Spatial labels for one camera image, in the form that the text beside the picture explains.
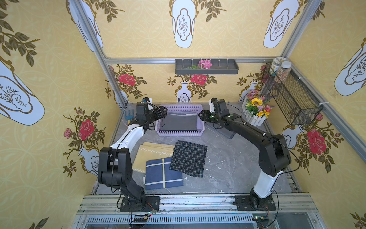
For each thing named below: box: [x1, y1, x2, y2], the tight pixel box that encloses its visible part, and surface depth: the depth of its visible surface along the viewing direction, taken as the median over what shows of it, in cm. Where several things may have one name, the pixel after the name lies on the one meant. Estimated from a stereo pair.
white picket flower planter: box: [241, 89, 272, 127], surface depth 100 cm
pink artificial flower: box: [197, 58, 213, 70], surface depth 90 cm
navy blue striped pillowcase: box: [144, 156, 184, 191], surface depth 84 cm
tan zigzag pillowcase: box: [132, 142, 175, 174], surface depth 93 cm
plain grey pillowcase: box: [159, 113, 198, 131], surface depth 111 cm
